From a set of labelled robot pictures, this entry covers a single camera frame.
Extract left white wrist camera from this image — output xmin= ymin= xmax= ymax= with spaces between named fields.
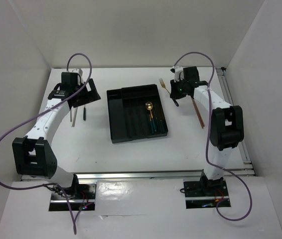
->
xmin=72 ymin=68 xmax=83 ymax=77

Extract black cutlery organizer tray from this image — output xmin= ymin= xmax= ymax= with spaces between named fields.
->
xmin=107 ymin=84 xmax=168 ymax=143

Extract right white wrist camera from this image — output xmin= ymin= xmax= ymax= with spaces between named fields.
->
xmin=170 ymin=66 xmax=184 ymax=82

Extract aluminium right side rail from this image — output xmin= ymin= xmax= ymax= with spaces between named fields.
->
xmin=216 ymin=67 xmax=256 ymax=176

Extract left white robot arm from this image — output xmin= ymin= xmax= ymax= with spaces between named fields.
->
xmin=12 ymin=69 xmax=101 ymax=199

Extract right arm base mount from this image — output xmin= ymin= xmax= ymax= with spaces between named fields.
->
xmin=179 ymin=180 xmax=231 ymax=209

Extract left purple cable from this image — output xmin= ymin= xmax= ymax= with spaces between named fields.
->
xmin=0 ymin=52 xmax=92 ymax=235

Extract gold spoon green handle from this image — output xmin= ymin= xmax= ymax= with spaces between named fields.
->
xmin=145 ymin=102 xmax=153 ymax=119
xmin=149 ymin=114 xmax=156 ymax=134

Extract aluminium front rail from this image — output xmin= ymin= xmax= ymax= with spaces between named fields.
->
xmin=20 ymin=170 xmax=209 ymax=182

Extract gold fork green handle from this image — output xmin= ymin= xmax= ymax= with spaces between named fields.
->
xmin=83 ymin=105 xmax=87 ymax=121
xmin=159 ymin=78 xmax=179 ymax=107

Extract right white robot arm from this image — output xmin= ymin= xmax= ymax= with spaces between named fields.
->
xmin=170 ymin=66 xmax=244 ymax=195

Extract aluminium rail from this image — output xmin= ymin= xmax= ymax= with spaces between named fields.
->
xmin=20 ymin=170 xmax=209 ymax=182
xmin=216 ymin=67 xmax=256 ymax=176

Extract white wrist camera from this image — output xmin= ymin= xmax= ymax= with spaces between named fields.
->
xmin=170 ymin=66 xmax=184 ymax=82
xmin=72 ymin=68 xmax=83 ymax=77

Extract purple cable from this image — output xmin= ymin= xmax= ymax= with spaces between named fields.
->
xmin=0 ymin=52 xmax=92 ymax=235
xmin=171 ymin=51 xmax=253 ymax=222

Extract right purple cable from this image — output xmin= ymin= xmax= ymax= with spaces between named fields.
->
xmin=171 ymin=51 xmax=253 ymax=222

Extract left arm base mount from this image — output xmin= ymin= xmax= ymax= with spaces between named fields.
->
xmin=48 ymin=183 xmax=97 ymax=212

